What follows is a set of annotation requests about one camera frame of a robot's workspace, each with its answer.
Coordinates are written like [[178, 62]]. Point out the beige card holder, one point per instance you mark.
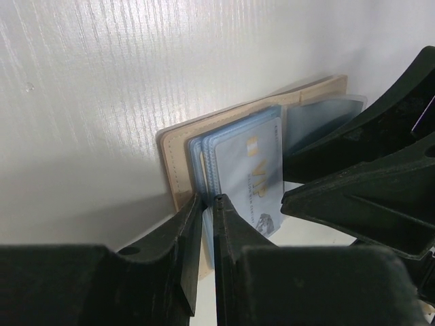
[[307, 113]]

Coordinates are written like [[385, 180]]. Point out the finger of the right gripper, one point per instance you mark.
[[389, 201], [401, 116]]

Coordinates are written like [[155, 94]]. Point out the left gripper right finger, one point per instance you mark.
[[259, 283]]

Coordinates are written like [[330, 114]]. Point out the light blue VIP card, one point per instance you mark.
[[246, 165]]

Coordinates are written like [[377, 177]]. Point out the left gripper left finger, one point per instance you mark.
[[152, 281]]

